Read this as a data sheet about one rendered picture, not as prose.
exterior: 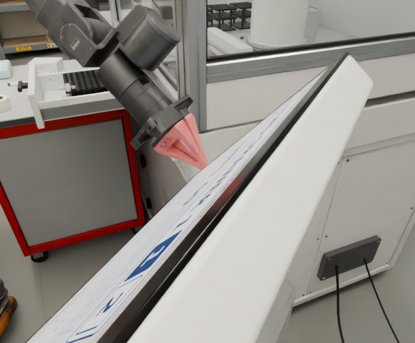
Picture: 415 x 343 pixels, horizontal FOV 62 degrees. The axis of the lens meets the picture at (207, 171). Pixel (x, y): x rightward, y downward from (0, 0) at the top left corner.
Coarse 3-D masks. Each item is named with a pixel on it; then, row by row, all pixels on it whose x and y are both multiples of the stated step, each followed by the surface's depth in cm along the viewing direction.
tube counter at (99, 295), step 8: (200, 192) 29; (192, 200) 29; (184, 208) 28; (176, 216) 27; (168, 224) 27; (160, 232) 27; (152, 240) 26; (144, 248) 26; (136, 256) 25; (128, 264) 25; (120, 272) 24; (112, 280) 24; (104, 288) 24; (96, 296) 23; (88, 304) 23; (96, 304) 20; (80, 312) 23; (88, 312) 20; (72, 320) 22; (80, 320) 20; (64, 328) 22; (72, 328) 20; (56, 336) 22; (64, 336) 19
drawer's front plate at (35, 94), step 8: (32, 64) 118; (32, 72) 111; (32, 80) 105; (32, 88) 100; (40, 88) 117; (32, 96) 97; (40, 96) 112; (32, 104) 98; (40, 112) 102; (40, 120) 101; (40, 128) 102
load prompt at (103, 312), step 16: (272, 128) 29; (256, 144) 27; (240, 160) 27; (224, 176) 26; (208, 192) 25; (192, 208) 24; (176, 224) 24; (160, 240) 23; (176, 240) 18; (144, 256) 22; (160, 256) 18; (144, 272) 17; (128, 288) 17; (112, 304) 17; (96, 320) 16; (80, 336) 16
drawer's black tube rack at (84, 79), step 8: (72, 72) 119; (80, 72) 120; (88, 72) 120; (96, 72) 119; (72, 80) 114; (80, 80) 113; (88, 80) 113; (96, 80) 113; (80, 88) 107; (88, 88) 107; (96, 88) 108; (104, 88) 115; (72, 96) 107
